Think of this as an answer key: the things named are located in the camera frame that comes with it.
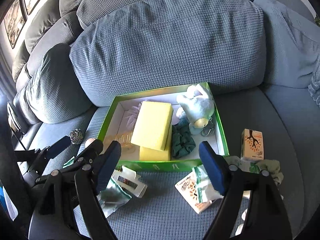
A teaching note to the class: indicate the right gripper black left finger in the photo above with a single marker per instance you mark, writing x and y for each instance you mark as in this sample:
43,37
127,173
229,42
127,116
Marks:
106,165

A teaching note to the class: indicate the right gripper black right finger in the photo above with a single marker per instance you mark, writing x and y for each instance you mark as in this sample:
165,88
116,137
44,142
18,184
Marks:
215,166

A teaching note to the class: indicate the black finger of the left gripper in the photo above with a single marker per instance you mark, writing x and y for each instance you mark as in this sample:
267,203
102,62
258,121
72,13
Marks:
91,151
58,147

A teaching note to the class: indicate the dark green scrunchie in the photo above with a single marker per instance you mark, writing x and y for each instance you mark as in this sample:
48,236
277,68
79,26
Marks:
182,142

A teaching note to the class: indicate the purple checked scrunchie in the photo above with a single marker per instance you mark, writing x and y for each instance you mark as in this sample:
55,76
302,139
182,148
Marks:
130,117

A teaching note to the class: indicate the yellow sponge large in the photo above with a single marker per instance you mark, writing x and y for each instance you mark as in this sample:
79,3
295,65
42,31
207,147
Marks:
152,126

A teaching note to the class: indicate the white plush toy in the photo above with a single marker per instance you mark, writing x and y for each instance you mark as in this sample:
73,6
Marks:
197,106

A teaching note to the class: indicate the green zip bag centre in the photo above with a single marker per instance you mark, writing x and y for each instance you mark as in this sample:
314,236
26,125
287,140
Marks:
69,162

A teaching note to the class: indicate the green zip bag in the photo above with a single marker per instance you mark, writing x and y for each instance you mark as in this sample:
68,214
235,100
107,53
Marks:
204,188
112,198
69,162

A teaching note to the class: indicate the steel wool scrubber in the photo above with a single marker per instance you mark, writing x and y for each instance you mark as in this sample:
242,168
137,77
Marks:
76,136

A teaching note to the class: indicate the white small box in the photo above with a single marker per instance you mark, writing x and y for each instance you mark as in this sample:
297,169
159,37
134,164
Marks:
130,181

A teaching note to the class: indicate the beige hair claw clip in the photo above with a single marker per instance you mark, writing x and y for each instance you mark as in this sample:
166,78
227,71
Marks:
124,139

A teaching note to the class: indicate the green zip bag right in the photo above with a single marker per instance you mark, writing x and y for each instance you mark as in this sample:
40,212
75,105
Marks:
204,188

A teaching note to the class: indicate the green zip bag left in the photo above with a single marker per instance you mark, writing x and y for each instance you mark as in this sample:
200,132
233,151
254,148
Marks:
112,198

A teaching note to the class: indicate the orange print tissue pack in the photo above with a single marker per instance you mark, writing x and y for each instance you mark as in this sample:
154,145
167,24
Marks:
187,188

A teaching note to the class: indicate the tree print tissue pack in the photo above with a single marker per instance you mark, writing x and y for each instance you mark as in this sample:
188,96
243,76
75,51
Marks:
252,145

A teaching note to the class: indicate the beige white scrunchie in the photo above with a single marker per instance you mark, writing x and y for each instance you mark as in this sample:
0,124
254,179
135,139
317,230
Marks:
273,167

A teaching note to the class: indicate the green cardboard box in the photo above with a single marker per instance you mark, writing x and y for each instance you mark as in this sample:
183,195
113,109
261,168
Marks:
113,124

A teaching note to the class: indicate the light blue ribbed blanket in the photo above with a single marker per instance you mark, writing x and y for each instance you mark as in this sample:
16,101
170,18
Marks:
314,87

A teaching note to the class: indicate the grey sofa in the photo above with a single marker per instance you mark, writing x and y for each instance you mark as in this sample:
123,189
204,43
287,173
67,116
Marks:
258,57

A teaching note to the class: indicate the framed landscape picture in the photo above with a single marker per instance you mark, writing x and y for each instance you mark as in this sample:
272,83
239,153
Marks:
14,22

